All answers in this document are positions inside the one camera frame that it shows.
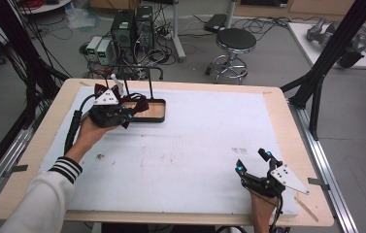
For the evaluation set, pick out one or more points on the clear plastic bag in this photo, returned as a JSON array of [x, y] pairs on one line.
[[80, 17]]

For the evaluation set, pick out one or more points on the thin wooden stick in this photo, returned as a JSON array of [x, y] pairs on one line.
[[306, 209]]

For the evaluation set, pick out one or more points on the black round stool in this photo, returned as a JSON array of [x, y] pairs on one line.
[[235, 40]]

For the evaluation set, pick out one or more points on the round white table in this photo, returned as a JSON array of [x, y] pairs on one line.
[[46, 6]]

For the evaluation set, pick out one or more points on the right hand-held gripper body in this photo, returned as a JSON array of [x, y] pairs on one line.
[[286, 178]]

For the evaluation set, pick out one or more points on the black metal frame post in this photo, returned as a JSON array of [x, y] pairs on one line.
[[15, 42], [332, 48]]

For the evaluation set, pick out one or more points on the striped red bow tie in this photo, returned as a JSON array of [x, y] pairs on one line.
[[99, 89]]

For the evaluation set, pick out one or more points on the grey table leg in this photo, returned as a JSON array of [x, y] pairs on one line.
[[179, 42]]

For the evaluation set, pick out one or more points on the grey metal bracket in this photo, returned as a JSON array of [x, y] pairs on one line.
[[15, 169], [318, 183]]

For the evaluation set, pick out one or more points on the flat black box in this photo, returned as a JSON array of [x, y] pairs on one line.
[[215, 22]]

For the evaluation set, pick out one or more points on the white foam mat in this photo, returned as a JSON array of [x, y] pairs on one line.
[[187, 155]]

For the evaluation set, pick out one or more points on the person's right hand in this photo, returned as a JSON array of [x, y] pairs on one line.
[[263, 207]]

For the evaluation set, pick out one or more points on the white power supply unit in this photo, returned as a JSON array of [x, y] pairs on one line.
[[103, 51], [92, 47]]

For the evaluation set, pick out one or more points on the black stand with wooden tray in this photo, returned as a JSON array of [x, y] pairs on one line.
[[153, 111]]

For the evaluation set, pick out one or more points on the white floor board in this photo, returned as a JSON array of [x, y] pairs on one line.
[[300, 39]]

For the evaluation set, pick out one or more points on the person's left hand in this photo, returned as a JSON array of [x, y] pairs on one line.
[[88, 136]]

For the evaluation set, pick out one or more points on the person's dark lap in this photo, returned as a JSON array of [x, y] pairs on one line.
[[154, 228]]

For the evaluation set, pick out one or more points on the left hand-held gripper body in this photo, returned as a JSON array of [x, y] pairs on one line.
[[106, 98]]

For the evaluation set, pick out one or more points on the black computer tower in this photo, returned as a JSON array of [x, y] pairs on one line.
[[144, 27], [123, 34]]

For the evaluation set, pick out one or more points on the computer towers on floor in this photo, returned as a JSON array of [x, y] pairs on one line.
[[158, 55]]

